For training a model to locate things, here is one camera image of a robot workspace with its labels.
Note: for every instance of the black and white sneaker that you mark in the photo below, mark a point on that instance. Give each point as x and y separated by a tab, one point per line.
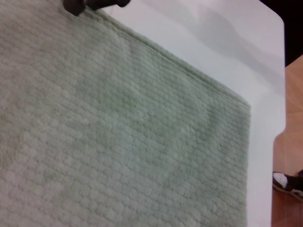
288	183

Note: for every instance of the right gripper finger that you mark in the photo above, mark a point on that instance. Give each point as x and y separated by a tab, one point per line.
104	2
74	6

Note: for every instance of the green ribbed towel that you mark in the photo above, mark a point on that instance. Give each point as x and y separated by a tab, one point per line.
118	123

